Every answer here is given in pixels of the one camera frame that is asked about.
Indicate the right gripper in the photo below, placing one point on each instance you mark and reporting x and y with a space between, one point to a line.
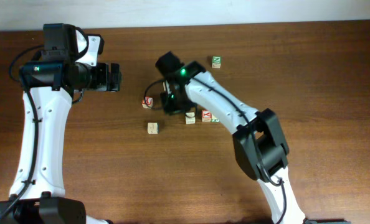
169 107

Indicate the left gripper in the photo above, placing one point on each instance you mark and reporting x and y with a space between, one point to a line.
104 84

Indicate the red y block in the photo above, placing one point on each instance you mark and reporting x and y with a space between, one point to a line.
147 102
206 116

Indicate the wooden block yellow side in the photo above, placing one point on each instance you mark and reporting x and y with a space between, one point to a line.
153 128

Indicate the wooden block green A side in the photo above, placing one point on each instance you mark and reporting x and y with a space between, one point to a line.
214 119

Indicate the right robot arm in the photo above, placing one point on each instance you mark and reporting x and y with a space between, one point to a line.
260 146

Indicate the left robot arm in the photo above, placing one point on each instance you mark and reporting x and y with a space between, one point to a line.
61 70

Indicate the green N wooden block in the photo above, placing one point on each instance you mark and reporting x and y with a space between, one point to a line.
216 61

